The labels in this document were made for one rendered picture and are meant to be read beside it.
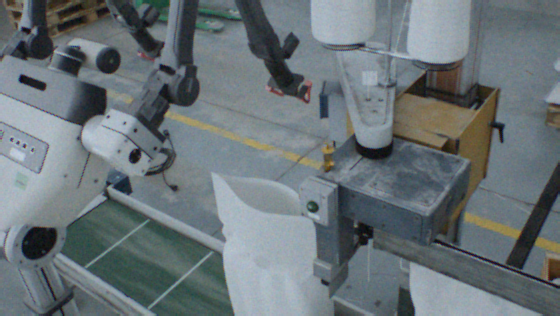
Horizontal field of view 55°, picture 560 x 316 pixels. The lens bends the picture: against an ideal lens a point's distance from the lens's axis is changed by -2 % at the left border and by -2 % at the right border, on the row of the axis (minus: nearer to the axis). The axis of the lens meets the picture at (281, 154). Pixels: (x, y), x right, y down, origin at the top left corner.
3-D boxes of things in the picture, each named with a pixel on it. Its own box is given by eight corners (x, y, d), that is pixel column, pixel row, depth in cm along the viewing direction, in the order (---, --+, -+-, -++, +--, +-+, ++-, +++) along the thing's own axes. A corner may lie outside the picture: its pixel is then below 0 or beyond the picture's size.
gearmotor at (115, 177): (80, 189, 311) (72, 167, 303) (100, 175, 321) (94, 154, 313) (113, 206, 295) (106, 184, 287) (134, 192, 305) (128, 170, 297)
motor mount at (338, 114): (326, 141, 171) (325, 94, 162) (337, 131, 176) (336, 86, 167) (410, 167, 157) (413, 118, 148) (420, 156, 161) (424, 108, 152)
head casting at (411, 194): (314, 258, 141) (309, 163, 125) (361, 206, 157) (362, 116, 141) (422, 306, 126) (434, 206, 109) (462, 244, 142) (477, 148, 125)
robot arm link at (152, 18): (111, 15, 185) (128, 19, 181) (130, -10, 189) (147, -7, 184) (131, 38, 195) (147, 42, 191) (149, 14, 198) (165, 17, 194)
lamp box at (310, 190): (300, 215, 129) (298, 185, 124) (311, 205, 132) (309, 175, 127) (328, 227, 125) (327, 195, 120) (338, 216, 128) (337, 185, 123)
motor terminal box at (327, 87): (318, 127, 172) (317, 93, 165) (323, 111, 180) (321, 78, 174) (345, 128, 170) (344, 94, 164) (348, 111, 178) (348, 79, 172)
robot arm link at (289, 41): (247, 45, 154) (271, 50, 150) (267, 14, 157) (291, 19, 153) (263, 71, 164) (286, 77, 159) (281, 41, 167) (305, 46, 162)
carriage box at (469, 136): (367, 207, 163) (369, 115, 146) (416, 153, 185) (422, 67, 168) (446, 236, 150) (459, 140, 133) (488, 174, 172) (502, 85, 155)
